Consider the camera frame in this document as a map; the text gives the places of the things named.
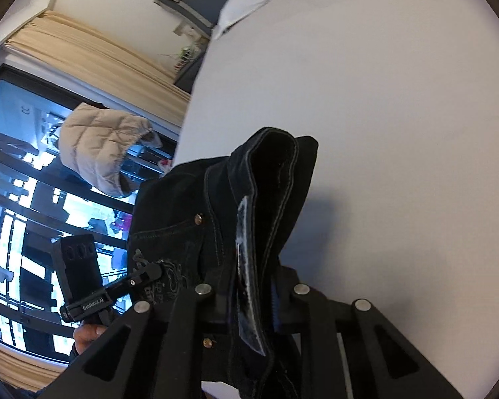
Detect beige curtain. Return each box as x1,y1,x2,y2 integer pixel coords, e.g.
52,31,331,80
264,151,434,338
6,10,192,134
0,332,73,387

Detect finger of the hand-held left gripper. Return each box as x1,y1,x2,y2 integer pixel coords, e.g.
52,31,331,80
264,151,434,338
105,261,164,301

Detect large window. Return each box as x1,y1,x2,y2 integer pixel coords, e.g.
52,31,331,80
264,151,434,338
0,63,179,362

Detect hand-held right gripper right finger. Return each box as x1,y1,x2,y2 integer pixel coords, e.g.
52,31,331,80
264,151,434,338
273,267,463,399

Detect white bed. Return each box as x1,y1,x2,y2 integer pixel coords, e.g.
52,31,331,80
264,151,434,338
179,0,499,399

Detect beige puffer jacket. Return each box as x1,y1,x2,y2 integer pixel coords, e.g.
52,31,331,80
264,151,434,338
58,103,164,199

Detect black pants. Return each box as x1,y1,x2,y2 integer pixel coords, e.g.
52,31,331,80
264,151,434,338
127,127,319,399

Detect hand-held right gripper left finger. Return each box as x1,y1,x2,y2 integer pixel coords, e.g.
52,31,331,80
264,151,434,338
37,283,234,399

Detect person's left hand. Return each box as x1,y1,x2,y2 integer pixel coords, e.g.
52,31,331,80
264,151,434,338
72,324,108,357

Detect white pillow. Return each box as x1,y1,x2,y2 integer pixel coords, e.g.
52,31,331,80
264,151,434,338
213,0,284,41

